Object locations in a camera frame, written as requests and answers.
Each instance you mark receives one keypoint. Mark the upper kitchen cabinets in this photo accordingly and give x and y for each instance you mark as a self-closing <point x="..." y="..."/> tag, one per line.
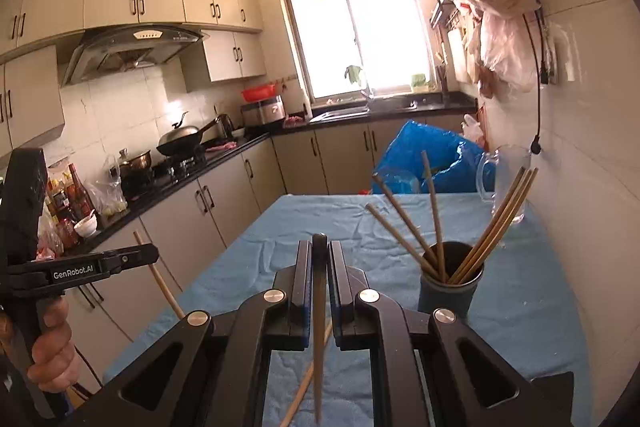
<point x="90" y="120"/>

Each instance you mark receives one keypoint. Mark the sink faucet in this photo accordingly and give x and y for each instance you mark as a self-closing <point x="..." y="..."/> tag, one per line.
<point x="358" y="79"/>

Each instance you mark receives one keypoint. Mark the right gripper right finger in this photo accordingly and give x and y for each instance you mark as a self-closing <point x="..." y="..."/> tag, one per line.
<point x="427" y="369"/>

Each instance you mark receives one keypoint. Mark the black wok with handle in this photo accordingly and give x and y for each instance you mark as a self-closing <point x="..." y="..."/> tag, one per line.
<point x="181" y="139"/>

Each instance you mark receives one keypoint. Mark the kitchen window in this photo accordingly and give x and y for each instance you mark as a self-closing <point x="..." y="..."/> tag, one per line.
<point x="387" y="38"/>

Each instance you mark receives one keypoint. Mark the blue plastic bag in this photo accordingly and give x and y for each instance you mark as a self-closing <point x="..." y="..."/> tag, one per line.
<point x="453" y="160"/>

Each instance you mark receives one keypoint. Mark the bamboo chopstick seven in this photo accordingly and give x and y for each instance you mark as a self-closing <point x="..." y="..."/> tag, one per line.
<point x="435" y="213"/>

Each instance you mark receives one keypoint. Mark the clear glass mug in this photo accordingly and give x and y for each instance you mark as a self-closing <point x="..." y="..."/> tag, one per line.
<point x="496" y="171"/>

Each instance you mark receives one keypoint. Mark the white bowl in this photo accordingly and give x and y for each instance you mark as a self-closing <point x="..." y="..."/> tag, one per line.
<point x="87" y="226"/>

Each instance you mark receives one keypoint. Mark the steel cooking pot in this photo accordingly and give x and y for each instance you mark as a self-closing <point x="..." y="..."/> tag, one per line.
<point x="135" y="172"/>

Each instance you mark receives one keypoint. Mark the bamboo chopstick four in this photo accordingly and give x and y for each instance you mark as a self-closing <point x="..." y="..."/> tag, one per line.
<point x="505" y="224"/>

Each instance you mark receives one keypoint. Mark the range hood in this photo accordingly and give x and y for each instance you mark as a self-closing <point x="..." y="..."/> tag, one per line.
<point x="111" y="50"/>

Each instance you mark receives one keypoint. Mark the person left hand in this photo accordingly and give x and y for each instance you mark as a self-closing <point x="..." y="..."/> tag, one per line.
<point x="56" y="362"/>

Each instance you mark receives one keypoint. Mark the bamboo chopstick two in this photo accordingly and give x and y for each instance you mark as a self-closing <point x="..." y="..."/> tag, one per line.
<point x="425" y="265"/>

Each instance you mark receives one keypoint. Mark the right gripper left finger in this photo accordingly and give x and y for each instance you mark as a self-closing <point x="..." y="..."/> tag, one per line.
<point x="210" y="370"/>

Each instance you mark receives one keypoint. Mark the translucent pink plastic bag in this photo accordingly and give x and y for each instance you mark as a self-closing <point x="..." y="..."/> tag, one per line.
<point x="510" y="48"/>

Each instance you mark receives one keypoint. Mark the bamboo chopstick three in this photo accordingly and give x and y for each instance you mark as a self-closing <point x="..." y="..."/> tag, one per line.
<point x="495" y="221"/>

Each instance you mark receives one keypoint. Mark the electric kettle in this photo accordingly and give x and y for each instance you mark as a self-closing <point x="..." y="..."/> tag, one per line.
<point x="223" y="127"/>

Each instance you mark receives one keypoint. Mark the bamboo chopstick six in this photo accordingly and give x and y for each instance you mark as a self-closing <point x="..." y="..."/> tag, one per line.
<point x="319" y="260"/>

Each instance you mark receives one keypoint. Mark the bamboo chopstick five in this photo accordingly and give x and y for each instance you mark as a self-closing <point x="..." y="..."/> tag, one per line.
<point x="169" y="296"/>

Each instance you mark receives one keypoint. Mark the bamboo chopstick eight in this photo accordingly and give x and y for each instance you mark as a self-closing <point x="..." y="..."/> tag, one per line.
<point x="300" y="395"/>

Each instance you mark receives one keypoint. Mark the lower kitchen cabinets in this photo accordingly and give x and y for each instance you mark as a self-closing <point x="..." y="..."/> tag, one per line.
<point x="191" y="225"/>

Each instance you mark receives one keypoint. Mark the dark grey utensil holder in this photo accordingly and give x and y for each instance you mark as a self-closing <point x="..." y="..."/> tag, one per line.
<point x="456" y="298"/>

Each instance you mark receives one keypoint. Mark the bamboo chopstick one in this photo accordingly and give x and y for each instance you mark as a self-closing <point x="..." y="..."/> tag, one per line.
<point x="405" y="217"/>

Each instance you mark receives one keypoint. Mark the kitchen cabinets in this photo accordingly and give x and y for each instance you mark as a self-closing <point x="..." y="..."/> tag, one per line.
<point x="90" y="120"/>
<point x="191" y="225"/>

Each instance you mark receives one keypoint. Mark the red plastic basin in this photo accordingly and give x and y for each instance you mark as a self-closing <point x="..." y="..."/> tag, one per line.
<point x="260" y="93"/>

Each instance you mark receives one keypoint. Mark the sauce bottles group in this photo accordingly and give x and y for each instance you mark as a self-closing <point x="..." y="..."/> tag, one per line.
<point x="66" y="201"/>

